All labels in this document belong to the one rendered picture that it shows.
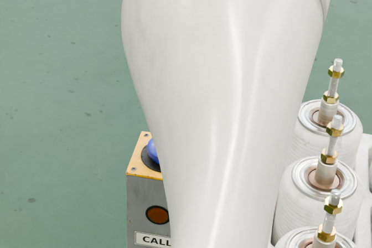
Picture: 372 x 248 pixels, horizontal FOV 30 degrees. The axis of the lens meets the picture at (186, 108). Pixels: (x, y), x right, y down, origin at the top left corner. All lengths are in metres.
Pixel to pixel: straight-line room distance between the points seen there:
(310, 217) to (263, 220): 0.56
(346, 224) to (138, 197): 0.25
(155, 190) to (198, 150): 0.48
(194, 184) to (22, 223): 0.89
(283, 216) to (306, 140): 0.11
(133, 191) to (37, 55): 0.80
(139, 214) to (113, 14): 0.93
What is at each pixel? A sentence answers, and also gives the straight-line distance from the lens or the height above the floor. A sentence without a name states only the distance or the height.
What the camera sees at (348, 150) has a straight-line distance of 0.90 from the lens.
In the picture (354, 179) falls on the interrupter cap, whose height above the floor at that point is 0.25.
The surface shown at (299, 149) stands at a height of 0.23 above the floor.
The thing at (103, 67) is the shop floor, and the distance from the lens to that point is 1.43.
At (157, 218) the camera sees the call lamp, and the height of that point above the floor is 0.26.
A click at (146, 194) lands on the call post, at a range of 0.72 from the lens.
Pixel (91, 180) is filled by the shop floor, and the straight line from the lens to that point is 1.16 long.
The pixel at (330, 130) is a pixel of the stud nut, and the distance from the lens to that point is 0.77.
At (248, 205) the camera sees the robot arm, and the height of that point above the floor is 0.63.
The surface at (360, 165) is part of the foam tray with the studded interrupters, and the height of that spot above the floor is 0.18.
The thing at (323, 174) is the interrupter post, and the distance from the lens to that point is 0.80.
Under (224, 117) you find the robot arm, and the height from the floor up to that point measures 0.65.
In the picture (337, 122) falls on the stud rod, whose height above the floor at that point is 0.34.
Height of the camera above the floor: 0.79
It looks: 37 degrees down
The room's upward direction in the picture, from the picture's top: 3 degrees clockwise
